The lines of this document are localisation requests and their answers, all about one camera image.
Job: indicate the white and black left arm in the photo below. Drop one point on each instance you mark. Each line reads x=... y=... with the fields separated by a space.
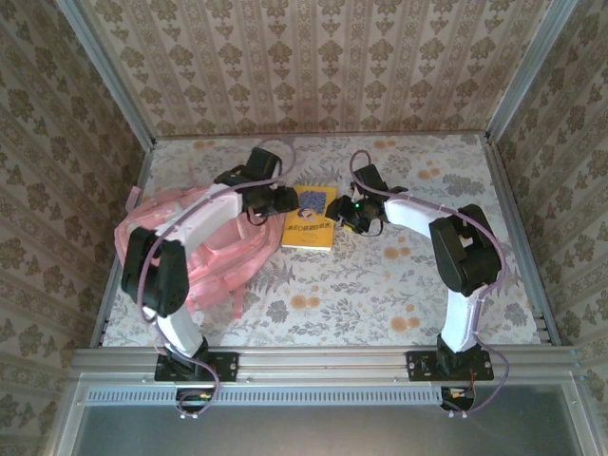
x=209 y=209

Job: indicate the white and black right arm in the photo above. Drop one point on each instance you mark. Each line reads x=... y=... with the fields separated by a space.
x=461 y=323

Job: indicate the black wiring box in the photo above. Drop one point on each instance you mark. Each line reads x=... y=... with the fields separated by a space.
x=456 y=398

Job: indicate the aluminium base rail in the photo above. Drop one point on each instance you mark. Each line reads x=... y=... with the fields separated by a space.
x=323 y=363

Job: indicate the pink backpack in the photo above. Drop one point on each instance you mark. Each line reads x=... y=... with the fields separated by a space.
x=228 y=256

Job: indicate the yellow book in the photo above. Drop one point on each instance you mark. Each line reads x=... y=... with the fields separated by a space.
x=309 y=233

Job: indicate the steel sheet panel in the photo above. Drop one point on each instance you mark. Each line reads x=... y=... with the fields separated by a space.
x=309 y=432

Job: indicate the aluminium frame post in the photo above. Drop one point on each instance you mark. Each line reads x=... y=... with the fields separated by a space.
x=110 y=71
x=529 y=71

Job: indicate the aluminium table side rail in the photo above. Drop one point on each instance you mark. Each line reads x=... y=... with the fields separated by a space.
x=147 y=161
x=521 y=237

